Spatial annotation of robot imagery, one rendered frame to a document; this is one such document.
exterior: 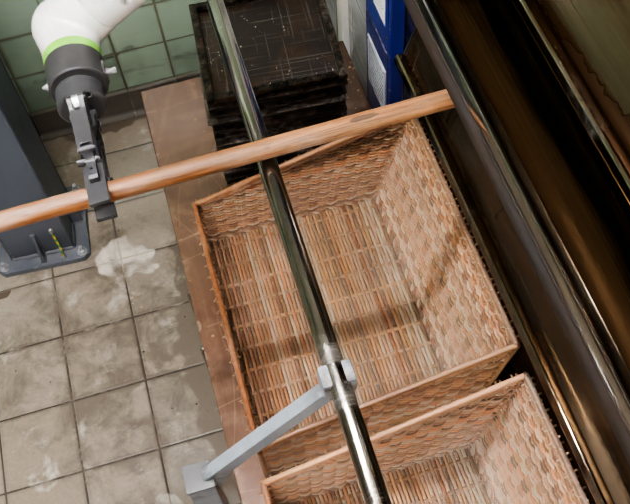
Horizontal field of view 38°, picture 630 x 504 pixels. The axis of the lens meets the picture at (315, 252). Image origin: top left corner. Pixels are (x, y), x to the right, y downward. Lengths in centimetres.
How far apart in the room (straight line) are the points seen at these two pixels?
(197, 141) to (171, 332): 63
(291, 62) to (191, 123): 41
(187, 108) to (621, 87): 139
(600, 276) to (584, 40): 27
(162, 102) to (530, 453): 122
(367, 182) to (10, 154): 94
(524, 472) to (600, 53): 80
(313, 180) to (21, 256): 115
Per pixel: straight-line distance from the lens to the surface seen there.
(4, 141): 239
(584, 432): 142
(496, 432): 168
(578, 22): 109
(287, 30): 196
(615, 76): 104
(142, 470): 244
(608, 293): 98
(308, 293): 123
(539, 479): 159
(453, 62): 111
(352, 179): 195
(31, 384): 262
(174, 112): 224
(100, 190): 133
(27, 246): 276
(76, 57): 148
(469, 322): 170
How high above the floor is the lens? 225
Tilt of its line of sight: 58 degrees down
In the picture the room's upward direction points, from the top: 7 degrees counter-clockwise
